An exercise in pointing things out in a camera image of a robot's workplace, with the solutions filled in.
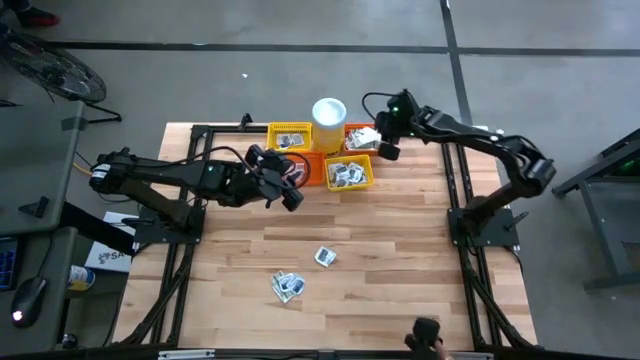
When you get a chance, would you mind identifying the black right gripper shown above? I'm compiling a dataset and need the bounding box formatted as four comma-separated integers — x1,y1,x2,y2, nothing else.
374,89,422,144

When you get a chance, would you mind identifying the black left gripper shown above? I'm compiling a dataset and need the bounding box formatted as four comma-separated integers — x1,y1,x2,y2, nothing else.
234,144,301,209

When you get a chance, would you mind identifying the orange plastic basket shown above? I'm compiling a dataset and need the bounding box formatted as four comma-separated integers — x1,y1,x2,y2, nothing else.
342,122,385,158
285,151,327,187

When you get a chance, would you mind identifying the yellow plastic basket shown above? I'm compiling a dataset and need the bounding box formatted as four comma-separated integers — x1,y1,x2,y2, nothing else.
266,122,314,153
324,153,376,193

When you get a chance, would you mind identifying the yellow canister white lid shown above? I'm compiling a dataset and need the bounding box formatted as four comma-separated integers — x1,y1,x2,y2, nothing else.
311,97,348,154

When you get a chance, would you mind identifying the white cardboard box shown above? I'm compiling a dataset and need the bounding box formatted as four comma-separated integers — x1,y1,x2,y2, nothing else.
83,209,137,274

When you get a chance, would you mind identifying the black handheld device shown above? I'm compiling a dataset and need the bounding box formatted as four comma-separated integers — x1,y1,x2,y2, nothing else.
403,317,444,360

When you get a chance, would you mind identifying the white yellow blue can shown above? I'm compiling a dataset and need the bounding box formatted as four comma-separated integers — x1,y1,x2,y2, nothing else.
67,264,96,292

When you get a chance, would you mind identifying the grey metal cart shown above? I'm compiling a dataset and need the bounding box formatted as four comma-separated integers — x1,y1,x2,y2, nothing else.
551,127,640,292

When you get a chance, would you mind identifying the grey desk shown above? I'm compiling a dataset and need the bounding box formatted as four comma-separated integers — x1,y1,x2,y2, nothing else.
0,227,79,354
0,101,85,236

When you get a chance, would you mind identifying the black floor fan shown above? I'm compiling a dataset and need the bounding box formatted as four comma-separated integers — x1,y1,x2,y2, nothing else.
0,32,123,125

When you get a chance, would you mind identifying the black computer mouse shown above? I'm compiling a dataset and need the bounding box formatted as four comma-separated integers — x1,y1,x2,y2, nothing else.
9,276,49,330

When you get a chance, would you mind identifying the black keyboard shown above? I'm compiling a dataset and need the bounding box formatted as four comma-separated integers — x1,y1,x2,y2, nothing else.
0,238,20,292

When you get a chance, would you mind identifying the person's foot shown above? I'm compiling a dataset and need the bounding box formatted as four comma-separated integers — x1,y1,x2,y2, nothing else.
14,3,61,27

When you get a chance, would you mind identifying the black left camera cable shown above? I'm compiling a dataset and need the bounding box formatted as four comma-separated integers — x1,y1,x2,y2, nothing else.
127,144,313,190

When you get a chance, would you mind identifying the black camera cable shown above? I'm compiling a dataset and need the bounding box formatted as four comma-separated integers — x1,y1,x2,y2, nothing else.
361,91,399,121
127,144,313,190

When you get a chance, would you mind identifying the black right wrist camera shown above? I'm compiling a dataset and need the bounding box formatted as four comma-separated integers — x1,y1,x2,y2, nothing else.
378,141,402,162

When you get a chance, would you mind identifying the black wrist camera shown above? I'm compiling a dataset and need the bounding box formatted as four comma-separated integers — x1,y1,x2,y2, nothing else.
378,141,402,162
280,188,305,213

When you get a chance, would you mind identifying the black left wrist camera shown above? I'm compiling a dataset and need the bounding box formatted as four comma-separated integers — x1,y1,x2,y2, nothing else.
280,188,305,213

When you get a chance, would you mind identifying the black right camera cable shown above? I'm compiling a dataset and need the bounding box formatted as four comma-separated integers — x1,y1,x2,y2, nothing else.
361,91,399,121

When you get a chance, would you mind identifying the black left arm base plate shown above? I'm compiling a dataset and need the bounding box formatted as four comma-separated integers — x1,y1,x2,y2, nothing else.
133,204,206,245

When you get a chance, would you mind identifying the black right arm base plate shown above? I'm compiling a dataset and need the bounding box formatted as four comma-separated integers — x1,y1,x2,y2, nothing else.
447,207,522,248

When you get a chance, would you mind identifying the black triangular bracket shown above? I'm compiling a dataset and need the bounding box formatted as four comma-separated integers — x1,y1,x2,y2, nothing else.
18,196,51,220

